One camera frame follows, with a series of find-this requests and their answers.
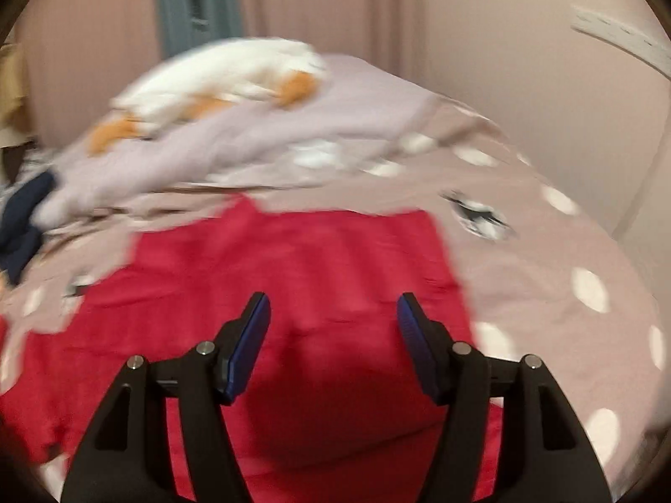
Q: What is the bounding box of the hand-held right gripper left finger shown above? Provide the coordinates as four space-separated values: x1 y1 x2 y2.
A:
60 292 272 503

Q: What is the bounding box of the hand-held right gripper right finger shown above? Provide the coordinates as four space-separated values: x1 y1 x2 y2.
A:
397 292 611 503

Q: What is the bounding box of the red down jacket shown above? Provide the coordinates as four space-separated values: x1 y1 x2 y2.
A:
0 195 501 503

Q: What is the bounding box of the pink polka dot blanket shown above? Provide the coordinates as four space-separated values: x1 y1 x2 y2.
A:
0 57 669 503

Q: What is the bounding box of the lilac garment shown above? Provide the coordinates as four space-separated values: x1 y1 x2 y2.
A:
36 55 436 226

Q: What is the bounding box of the navy blue garment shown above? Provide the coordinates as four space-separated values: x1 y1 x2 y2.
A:
0 170 58 286

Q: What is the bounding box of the white and orange fleece garment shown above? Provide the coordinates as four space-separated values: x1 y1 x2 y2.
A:
89 36 328 155

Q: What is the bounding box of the blue curtain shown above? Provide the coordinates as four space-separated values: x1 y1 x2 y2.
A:
154 0 244 61

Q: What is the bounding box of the pink curtain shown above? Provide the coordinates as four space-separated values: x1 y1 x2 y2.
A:
231 0 436 90

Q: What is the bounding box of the white curved strip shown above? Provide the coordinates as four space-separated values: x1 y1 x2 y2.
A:
570 5 671 82

